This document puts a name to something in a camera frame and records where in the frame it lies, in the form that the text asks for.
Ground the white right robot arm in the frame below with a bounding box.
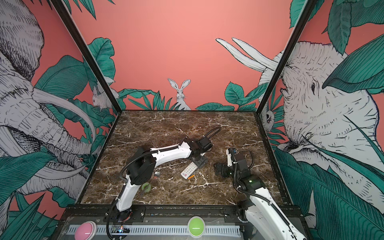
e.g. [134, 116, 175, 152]
[221, 148, 307, 240]

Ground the green tape roll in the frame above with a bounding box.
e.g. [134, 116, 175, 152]
[141, 182, 152, 194]

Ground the pink push button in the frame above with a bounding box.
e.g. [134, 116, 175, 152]
[75, 221, 98, 240]

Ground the white remote control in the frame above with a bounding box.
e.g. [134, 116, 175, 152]
[181, 162, 198, 180]

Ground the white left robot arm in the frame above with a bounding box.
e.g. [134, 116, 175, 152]
[105, 136, 213, 240]

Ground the green push button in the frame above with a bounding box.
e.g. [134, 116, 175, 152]
[187, 216, 206, 238]

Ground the black right corner post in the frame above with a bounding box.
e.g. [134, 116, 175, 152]
[256, 0, 318, 114]

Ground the white slotted cable duct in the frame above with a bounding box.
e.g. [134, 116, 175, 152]
[65, 224, 241, 237]

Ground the black corner post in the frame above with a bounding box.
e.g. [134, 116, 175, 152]
[256, 0, 318, 114]
[49, 0, 123, 114]

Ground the black left corner post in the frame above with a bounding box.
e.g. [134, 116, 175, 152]
[49, 0, 123, 114]

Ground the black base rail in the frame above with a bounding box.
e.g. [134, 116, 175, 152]
[62, 204, 304, 224]

